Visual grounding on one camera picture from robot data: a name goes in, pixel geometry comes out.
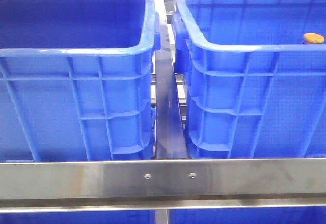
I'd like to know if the blue plastic crate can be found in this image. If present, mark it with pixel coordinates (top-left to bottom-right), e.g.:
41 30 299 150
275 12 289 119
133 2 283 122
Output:
1 0 160 163
173 0 325 159

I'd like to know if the yellow push button bottom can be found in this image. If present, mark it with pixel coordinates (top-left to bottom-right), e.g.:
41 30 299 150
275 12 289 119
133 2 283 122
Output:
303 33 325 45

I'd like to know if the lower right blue crate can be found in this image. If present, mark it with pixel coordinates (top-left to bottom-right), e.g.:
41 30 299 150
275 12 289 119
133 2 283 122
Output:
170 206 325 223

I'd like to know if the steel divider bar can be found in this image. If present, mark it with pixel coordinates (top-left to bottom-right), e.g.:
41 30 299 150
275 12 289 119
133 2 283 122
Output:
155 12 188 159

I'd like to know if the left blue plastic crate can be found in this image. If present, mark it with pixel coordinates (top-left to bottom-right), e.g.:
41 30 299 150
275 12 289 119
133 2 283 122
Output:
1 0 160 163

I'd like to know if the right blue plastic crate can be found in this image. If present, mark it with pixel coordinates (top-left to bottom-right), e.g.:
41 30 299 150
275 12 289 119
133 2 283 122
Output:
173 0 325 159

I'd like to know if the lower left blue crate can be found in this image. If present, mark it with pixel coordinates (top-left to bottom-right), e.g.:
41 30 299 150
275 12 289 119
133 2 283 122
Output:
1 210 155 223

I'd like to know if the stainless steel front rail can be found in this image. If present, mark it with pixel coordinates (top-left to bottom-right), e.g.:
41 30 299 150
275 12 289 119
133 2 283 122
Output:
1 158 325 213

